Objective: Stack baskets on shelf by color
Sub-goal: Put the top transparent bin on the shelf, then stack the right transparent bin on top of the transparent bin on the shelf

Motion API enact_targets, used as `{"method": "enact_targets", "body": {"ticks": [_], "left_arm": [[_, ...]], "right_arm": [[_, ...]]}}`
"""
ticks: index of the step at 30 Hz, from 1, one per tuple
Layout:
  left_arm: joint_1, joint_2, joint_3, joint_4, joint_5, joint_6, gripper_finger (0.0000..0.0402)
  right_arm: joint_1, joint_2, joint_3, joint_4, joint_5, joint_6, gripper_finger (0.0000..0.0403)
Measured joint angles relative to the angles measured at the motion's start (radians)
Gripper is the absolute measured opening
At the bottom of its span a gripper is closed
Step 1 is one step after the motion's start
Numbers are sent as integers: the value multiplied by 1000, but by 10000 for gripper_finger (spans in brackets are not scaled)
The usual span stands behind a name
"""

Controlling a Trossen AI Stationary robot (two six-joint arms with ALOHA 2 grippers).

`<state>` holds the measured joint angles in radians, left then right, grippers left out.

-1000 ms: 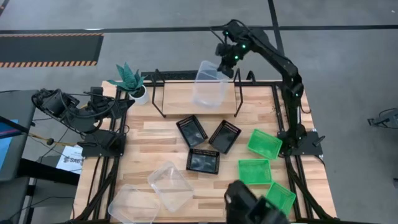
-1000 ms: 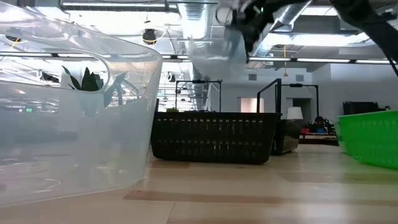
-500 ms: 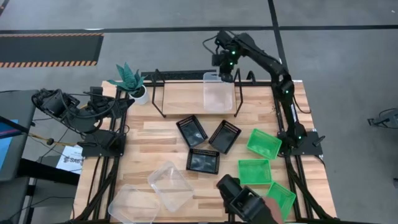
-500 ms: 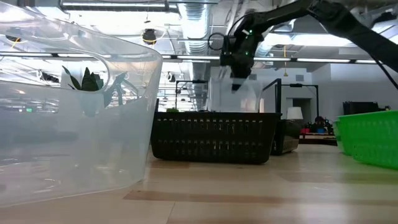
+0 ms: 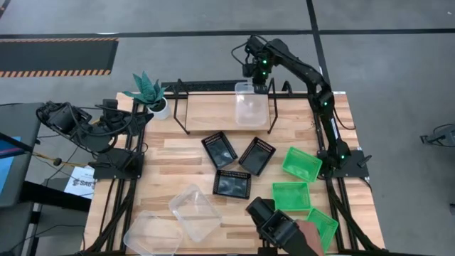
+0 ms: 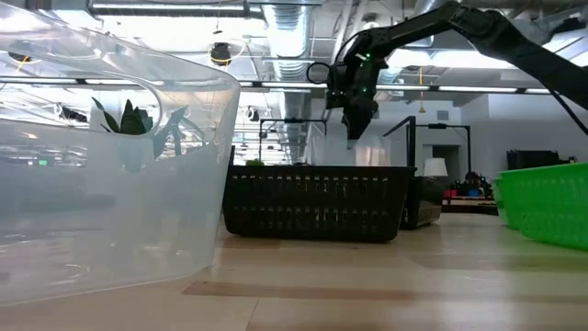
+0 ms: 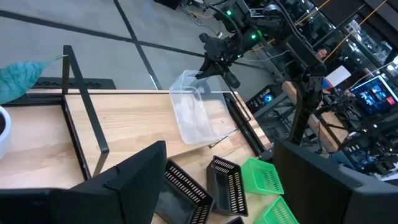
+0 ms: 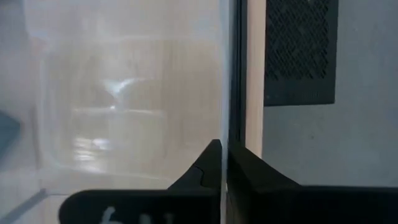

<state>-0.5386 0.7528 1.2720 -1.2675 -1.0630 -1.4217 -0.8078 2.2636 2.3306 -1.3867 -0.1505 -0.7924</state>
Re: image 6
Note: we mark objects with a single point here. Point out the clear plastic basket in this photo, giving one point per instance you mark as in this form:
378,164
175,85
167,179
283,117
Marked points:
138,220

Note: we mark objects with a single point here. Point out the black metal workstation frame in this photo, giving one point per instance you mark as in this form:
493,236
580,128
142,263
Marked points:
294,120
468,147

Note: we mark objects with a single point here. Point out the black cabinet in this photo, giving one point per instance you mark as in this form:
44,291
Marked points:
533,160

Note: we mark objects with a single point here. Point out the small green plant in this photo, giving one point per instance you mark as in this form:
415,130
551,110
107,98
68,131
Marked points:
255,163

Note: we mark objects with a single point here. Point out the silver ventilation duct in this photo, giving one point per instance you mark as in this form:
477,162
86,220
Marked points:
287,37

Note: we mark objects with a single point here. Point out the long ceiling light bar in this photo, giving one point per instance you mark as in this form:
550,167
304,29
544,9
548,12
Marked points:
478,89

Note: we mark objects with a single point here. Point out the green mesh plastic basket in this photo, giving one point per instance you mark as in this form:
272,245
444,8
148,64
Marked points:
498,197
551,202

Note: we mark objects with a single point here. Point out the black mesh plastic basket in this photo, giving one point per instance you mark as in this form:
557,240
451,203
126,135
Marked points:
317,202
425,202

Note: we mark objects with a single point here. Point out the snake plant in white pot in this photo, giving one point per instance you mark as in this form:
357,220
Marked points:
133,122

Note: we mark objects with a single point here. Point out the white lamp shade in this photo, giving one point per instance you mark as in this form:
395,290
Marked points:
435,167

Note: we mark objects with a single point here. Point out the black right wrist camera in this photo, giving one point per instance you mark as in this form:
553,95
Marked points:
337,92

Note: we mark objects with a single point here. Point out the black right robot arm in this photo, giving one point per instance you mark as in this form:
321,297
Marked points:
505,41

